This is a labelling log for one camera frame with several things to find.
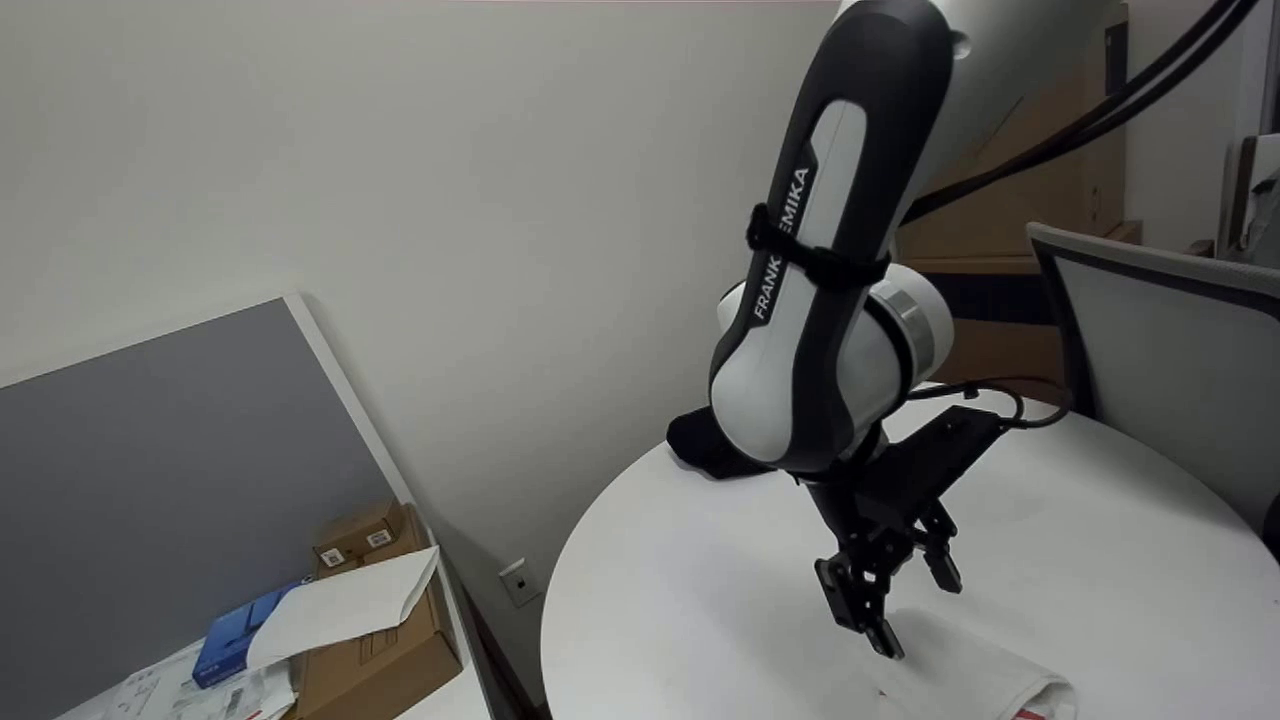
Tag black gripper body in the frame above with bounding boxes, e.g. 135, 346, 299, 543
813, 407, 1007, 556

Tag white towel with red stripes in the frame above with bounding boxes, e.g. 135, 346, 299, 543
869, 621, 1079, 720

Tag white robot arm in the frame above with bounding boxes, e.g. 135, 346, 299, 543
674, 0, 1007, 660

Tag black cloth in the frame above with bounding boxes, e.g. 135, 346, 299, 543
669, 407, 759, 480

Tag stacked cardboard boxes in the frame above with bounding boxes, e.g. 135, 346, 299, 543
899, 39, 1127, 396

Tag brown cardboard box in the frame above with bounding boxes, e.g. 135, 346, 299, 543
288, 505, 465, 720

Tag blue object on desk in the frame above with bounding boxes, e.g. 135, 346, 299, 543
194, 587, 288, 689

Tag grey partition panel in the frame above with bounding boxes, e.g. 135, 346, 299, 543
0, 291, 431, 720

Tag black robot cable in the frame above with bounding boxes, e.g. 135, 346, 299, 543
899, 0, 1263, 229

